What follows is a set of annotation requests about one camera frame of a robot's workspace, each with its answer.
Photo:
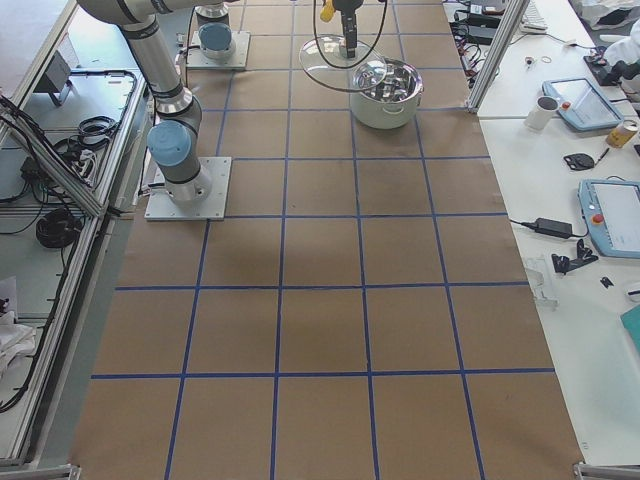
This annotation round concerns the black power adapter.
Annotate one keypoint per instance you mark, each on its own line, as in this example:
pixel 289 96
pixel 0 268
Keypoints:
pixel 553 228

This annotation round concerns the yellow drink can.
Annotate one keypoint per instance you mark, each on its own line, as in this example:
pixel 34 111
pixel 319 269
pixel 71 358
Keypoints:
pixel 622 133

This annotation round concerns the yellow corn cob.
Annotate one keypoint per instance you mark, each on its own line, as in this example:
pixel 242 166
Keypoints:
pixel 327 11

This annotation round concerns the white mug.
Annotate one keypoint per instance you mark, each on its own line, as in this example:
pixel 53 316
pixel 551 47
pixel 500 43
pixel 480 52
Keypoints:
pixel 542 112

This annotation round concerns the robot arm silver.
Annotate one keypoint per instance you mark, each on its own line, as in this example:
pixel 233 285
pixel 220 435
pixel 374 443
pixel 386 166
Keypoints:
pixel 214 32
pixel 172 143

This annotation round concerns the teach pendant far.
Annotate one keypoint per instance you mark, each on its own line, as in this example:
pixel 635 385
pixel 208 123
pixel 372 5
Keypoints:
pixel 589 109

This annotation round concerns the teach pendant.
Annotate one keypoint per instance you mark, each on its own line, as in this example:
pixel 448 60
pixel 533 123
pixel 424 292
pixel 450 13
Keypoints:
pixel 589 109
pixel 611 211

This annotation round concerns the aluminium frame post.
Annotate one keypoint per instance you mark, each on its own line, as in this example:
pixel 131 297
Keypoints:
pixel 507 27

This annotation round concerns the teach pendant near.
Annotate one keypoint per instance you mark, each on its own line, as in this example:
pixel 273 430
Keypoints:
pixel 611 211

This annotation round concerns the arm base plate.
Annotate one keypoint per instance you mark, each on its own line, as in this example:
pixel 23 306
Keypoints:
pixel 202 198
pixel 234 58

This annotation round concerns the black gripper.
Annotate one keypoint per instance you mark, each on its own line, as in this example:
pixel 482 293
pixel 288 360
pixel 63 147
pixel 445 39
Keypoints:
pixel 346 6

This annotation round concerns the white steel cooking pot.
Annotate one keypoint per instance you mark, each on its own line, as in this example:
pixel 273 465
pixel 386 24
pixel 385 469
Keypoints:
pixel 393 102

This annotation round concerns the glass pot lid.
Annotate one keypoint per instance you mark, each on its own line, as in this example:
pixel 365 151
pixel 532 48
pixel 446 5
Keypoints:
pixel 323 61

